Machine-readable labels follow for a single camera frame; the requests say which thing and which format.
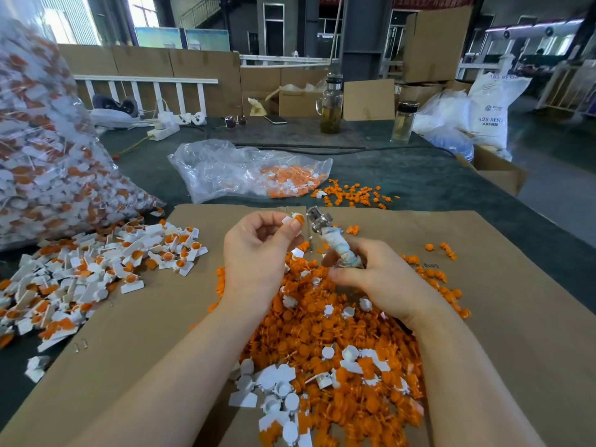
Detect person's left hand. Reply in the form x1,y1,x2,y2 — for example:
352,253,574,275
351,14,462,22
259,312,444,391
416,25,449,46
222,211,305,317

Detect person's right hand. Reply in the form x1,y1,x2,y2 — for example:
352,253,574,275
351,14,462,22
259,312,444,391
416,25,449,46
328,237,448,327

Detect silver red-handled pliers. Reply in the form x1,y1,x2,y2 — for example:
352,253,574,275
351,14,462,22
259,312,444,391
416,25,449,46
305,205,364,269

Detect pile of orange and white parts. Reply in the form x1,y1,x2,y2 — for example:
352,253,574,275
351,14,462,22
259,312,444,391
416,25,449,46
207,223,472,447

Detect pile of assembled white-orange parts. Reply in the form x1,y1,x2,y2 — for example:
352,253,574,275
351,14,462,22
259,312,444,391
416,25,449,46
0,214,210,382

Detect person's left forearm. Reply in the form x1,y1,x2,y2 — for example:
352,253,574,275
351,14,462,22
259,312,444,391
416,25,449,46
70,304,266,447

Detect scatter of orange offcuts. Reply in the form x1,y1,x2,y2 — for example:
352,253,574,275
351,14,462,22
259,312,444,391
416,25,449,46
315,178,402,209

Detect small clear plastic bag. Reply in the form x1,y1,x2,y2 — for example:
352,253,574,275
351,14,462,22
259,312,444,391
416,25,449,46
169,138,333,203

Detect open brown cardboard box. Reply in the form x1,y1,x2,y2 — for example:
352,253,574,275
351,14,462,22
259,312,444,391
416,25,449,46
456,146,529,197

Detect white power strip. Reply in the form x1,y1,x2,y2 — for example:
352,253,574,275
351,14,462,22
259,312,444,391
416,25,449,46
132,109,207,142

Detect glass bottle with black lid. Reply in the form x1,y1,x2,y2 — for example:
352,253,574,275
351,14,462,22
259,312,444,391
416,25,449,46
391,101,419,144

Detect clear blue plastic bag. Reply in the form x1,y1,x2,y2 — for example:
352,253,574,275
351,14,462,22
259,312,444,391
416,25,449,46
413,89,475,163

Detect open cardboard box with paper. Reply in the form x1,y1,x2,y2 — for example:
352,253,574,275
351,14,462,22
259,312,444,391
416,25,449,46
265,83,325,119

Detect brown cardboard sheet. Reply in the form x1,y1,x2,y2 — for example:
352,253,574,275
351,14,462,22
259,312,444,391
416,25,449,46
306,209,596,447
0,204,312,447

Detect glass tea jar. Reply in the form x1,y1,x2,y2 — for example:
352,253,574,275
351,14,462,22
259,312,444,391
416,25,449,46
315,73,345,135

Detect flat brown cardboard panel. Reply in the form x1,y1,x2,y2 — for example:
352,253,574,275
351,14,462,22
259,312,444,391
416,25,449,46
343,79,396,122

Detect row of upright cardboard sheets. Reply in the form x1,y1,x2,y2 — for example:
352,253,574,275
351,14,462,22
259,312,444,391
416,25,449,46
58,43,333,118

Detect white oval plastic device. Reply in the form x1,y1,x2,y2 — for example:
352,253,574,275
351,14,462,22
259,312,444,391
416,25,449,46
89,107,137,129

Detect white woven sack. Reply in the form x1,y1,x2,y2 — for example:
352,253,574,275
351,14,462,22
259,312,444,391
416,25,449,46
468,55,533,162

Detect large clear bag of seals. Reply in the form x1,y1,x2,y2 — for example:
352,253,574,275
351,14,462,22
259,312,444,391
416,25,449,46
0,18,164,250

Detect tall brown cardboard box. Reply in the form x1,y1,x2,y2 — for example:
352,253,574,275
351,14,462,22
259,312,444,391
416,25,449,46
403,5,473,84

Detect dark steel pillar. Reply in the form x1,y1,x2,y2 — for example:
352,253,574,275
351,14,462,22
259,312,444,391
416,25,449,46
341,0,394,80

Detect white metal rack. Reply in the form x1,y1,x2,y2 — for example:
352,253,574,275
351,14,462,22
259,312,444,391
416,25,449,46
536,60,596,115

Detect white railing frame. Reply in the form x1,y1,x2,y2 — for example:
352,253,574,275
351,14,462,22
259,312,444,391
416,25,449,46
74,75,220,118

